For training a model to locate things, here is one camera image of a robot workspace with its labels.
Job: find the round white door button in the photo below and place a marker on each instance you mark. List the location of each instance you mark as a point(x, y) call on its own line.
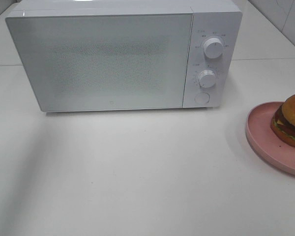
point(202, 98)

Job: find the white timer knob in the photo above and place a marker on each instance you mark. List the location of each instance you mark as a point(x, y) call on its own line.
point(207, 78)

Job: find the white microwave door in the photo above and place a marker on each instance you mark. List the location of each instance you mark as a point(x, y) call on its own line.
point(104, 62)

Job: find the burger with lettuce and cheese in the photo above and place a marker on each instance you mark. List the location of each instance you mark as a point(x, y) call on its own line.
point(283, 121)

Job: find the pink round plate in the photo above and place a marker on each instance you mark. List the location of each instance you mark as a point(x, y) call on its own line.
point(264, 141)

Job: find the upper white power knob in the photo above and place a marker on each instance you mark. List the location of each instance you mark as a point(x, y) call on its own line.
point(213, 47)

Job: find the white microwave oven body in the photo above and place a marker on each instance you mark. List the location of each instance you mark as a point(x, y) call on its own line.
point(210, 18)

